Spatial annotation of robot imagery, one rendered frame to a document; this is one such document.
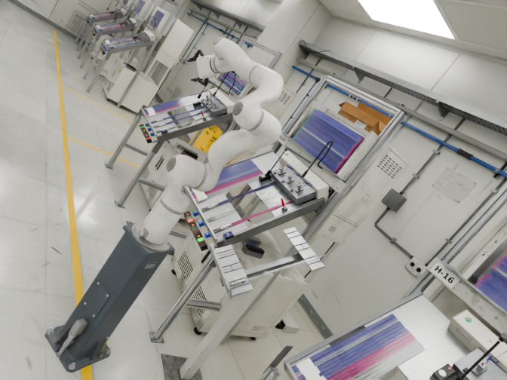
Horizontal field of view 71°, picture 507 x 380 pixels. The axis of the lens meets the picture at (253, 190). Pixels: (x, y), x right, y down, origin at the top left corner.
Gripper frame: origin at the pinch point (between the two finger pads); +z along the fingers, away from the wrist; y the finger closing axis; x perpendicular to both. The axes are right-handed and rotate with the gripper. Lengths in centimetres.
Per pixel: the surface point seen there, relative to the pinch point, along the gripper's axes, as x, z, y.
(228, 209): -22, 11, -81
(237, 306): 14, -16, -120
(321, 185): -56, -37, -74
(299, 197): -43, -28, -78
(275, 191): -49, -8, -77
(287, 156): -74, -5, -59
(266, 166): -70, 11, -65
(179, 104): -121, 138, -12
